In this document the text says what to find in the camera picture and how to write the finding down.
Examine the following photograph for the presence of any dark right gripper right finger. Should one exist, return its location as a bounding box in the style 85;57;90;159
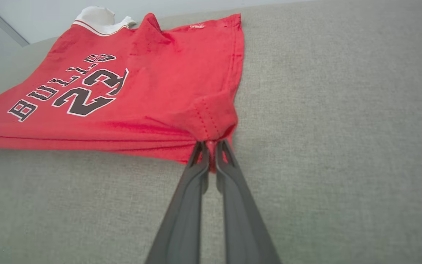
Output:
215;139;281;264

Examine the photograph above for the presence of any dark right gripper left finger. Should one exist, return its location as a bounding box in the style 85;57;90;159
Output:
145;141;210;264

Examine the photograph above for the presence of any red Bulls basketball jersey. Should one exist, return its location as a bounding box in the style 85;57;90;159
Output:
0;5;245;173

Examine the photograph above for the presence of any grey wall trim strip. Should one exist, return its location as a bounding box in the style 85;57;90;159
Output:
0;0;30;47

